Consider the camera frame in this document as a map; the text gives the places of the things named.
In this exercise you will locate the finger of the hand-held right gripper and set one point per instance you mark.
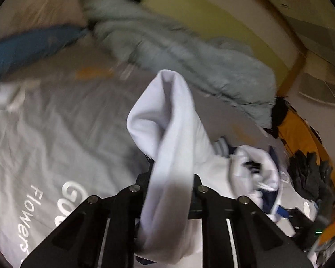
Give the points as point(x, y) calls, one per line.
point(282, 211)

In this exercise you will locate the wooden bunk bed frame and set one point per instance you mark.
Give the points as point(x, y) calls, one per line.
point(291, 72)

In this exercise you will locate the black bag with white stripes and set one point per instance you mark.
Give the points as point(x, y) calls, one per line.
point(279, 114)

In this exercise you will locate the checked pastel hanging curtain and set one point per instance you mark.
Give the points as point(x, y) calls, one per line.
point(318, 86)

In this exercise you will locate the pale blue-grey duvet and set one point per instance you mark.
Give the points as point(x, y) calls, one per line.
point(184, 55)

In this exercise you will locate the white and navy varsity jacket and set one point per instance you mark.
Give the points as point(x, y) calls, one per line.
point(167, 134)

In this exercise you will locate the white sock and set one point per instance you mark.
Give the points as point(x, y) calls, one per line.
point(308, 208)

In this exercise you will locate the blue pillow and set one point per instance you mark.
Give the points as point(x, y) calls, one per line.
point(30, 44)

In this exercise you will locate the yellow cloth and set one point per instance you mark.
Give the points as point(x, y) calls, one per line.
point(296, 131)

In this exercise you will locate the checked pastel canopy sheet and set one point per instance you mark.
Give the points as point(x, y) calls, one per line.
point(310, 19)

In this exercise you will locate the black puffer jacket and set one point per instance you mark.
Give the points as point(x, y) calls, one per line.
point(310, 173)

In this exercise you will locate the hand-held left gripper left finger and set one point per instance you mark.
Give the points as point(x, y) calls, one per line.
point(122, 217)

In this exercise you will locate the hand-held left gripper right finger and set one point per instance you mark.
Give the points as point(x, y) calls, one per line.
point(217, 223)

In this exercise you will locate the beige patterned pillow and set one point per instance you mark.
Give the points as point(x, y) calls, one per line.
point(44, 8)

